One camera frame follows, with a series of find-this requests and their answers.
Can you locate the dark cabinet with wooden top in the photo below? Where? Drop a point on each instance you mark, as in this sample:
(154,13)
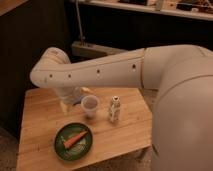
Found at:
(25,33)

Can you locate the cluttered white shelf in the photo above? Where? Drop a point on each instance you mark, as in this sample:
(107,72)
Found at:
(148,9)

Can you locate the metal vertical pole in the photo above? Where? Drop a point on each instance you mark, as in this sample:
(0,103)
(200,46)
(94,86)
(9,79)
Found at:
(82,38)

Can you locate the orange carrot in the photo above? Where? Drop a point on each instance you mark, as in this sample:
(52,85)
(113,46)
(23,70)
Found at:
(71,141)

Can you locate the wooden table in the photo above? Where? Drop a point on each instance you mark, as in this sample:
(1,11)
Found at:
(53,141)

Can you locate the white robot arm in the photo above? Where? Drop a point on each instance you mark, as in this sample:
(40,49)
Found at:
(182,76)

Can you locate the green round plate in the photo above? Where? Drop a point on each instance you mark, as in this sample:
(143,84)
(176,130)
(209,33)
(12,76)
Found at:
(79,149)

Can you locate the long grey case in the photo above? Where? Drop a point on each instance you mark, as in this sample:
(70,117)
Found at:
(88,50)

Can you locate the translucent plastic cup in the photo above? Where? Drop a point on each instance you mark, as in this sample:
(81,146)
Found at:
(89,105)

